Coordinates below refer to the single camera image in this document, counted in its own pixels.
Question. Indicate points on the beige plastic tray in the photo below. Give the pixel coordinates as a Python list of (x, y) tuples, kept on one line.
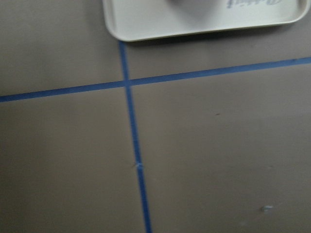
[(138, 20)]

